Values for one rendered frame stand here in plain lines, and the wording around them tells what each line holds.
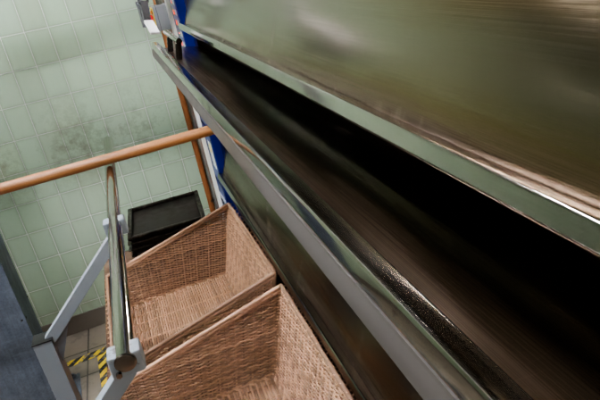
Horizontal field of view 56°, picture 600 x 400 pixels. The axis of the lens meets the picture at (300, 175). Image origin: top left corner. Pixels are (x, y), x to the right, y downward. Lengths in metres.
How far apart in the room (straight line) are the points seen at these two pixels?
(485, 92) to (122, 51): 2.46
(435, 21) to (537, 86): 0.14
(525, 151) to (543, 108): 0.03
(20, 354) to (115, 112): 1.13
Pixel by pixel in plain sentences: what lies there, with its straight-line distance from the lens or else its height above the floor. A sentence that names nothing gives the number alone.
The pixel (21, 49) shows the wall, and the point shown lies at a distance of 2.82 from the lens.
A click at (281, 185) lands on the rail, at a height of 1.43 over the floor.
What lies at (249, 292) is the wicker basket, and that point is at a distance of 1.54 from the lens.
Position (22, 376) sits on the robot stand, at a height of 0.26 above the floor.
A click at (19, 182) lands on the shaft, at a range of 1.66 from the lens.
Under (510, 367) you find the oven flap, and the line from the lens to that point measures 0.34.
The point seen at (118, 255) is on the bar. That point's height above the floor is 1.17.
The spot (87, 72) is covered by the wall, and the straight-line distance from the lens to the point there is 2.82.
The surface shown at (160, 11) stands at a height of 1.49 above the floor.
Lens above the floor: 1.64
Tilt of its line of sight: 22 degrees down
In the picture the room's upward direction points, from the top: 11 degrees counter-clockwise
